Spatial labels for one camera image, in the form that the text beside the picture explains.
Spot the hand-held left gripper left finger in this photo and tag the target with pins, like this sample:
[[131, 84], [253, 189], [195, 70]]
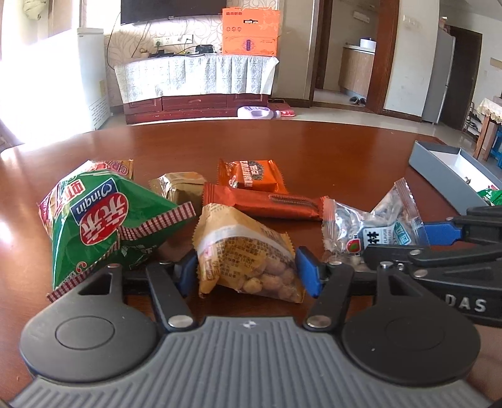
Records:
[[189, 272]]

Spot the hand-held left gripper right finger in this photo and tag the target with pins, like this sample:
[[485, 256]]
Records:
[[308, 272]]

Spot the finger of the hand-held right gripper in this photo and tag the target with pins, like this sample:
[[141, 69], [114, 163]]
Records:
[[392, 255], [439, 233]]

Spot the clear sunflower seed packet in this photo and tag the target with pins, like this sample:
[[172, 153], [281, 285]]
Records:
[[353, 223]]

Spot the tan peanut packet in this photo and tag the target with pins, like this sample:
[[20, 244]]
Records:
[[243, 255]]

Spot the grey shallow box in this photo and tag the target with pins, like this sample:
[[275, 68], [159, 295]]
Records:
[[435, 168]]

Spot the long orange bar packet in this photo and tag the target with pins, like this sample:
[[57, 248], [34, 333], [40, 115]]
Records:
[[266, 204]]

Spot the square orange snack packet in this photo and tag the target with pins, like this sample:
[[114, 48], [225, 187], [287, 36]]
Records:
[[255, 174]]

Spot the gold foil snack packet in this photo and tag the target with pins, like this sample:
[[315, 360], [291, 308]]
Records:
[[180, 188]]

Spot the blue plastic stool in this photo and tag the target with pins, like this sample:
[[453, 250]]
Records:
[[498, 147]]

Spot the red yellow snack packet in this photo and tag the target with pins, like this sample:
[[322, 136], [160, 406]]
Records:
[[122, 168]]

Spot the wooden table with lace cloth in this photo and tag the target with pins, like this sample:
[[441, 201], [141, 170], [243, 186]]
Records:
[[490, 112]]

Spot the pair of slippers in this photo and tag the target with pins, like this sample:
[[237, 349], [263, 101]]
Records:
[[357, 101]]

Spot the grey refrigerator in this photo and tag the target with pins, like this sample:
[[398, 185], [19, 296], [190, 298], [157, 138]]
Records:
[[438, 74]]

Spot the red floor item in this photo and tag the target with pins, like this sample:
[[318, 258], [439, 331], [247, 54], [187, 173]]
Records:
[[288, 113]]

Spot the dark wooden television cabinet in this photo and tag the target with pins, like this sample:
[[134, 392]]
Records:
[[196, 108]]

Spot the purple white bottle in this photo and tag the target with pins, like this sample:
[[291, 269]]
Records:
[[257, 113]]

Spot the wooden kitchen cabinet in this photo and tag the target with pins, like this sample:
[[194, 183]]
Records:
[[355, 72]]

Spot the white patterned cloth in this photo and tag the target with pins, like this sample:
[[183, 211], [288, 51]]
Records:
[[196, 76]]

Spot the white pot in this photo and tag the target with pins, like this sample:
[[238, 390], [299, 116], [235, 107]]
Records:
[[368, 43]]

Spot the white chest freezer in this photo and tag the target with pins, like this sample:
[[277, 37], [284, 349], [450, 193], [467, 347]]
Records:
[[94, 78]]

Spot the dark wooden door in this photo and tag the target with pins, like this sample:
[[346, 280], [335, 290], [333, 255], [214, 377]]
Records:
[[323, 43]]

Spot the black set-top box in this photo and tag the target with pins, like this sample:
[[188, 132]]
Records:
[[204, 49]]

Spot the orange cardboard gift box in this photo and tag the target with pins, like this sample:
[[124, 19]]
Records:
[[251, 33]]

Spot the black flat television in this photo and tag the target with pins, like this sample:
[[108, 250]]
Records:
[[168, 10]]

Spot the white wall switch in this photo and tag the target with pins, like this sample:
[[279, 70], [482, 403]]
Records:
[[410, 20]]

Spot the white wall sockets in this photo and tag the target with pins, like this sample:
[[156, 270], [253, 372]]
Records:
[[159, 40]]

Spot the pale wall ornament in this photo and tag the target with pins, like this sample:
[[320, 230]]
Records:
[[34, 8]]

